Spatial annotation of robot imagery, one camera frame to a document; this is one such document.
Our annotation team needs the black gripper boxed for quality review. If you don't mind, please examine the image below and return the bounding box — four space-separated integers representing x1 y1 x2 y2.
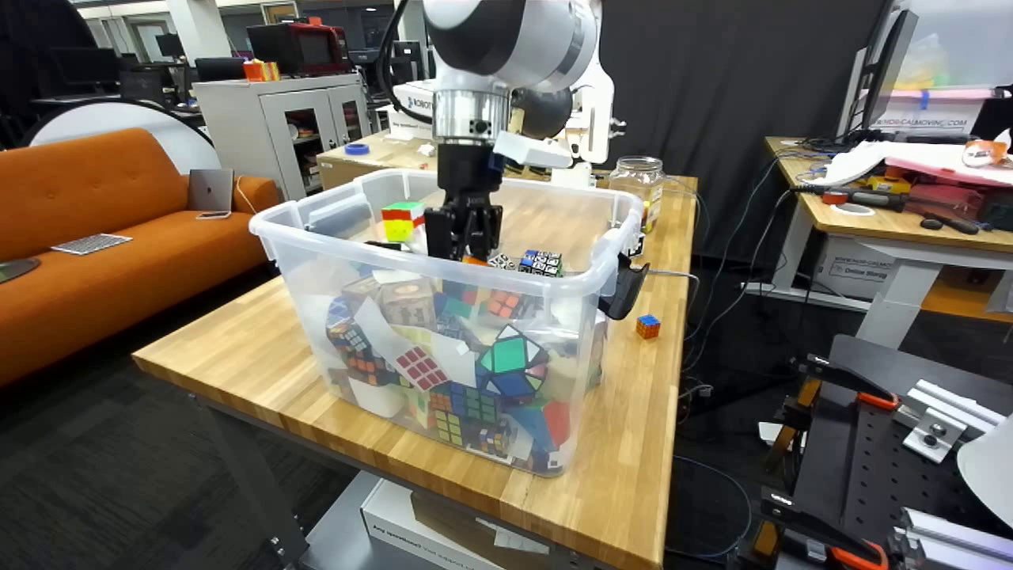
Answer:
423 142 503 258

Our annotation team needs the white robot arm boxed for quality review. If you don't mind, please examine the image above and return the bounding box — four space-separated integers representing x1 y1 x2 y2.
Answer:
420 0 602 258

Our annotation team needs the clear plastic storage box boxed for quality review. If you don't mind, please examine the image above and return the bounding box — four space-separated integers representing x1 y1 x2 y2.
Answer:
251 169 641 474

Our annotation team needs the green skewb puzzle cube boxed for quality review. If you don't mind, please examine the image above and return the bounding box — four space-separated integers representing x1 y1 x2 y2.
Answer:
476 326 551 401

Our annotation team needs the small blue orange cube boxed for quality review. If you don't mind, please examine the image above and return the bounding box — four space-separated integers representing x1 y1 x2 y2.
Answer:
636 314 660 337

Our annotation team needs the white metal cabinet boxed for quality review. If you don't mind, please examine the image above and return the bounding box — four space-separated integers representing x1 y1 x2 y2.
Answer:
193 71 374 199

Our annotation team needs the orange sofa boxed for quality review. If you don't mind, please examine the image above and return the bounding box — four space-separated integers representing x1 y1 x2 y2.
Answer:
0 130 282 385

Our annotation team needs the black box latch handle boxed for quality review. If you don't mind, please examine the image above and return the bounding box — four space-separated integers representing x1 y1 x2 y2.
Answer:
597 268 646 319

